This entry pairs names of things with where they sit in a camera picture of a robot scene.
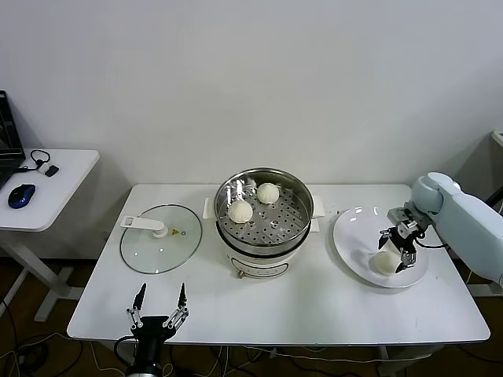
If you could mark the white side table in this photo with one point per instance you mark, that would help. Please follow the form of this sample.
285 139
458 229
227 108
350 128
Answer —
67 176

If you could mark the small black adapter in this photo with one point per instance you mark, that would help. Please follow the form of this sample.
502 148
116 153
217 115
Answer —
51 171

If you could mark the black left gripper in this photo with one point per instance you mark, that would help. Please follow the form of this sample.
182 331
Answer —
152 324

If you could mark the stainless steel steamer basket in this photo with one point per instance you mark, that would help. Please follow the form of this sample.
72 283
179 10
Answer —
306 200

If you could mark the black laptop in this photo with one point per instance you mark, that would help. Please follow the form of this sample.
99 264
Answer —
8 157

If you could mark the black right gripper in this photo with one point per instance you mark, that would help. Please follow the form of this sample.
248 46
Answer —
406 239

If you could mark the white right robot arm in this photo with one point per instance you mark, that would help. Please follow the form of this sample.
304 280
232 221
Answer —
467 220

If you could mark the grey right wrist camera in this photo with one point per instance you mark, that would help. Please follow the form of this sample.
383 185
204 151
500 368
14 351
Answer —
397 215

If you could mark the white round plate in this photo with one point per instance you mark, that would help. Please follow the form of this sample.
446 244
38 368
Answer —
353 243

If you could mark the blue black computer mouse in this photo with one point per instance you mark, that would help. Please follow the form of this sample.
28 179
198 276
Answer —
21 195

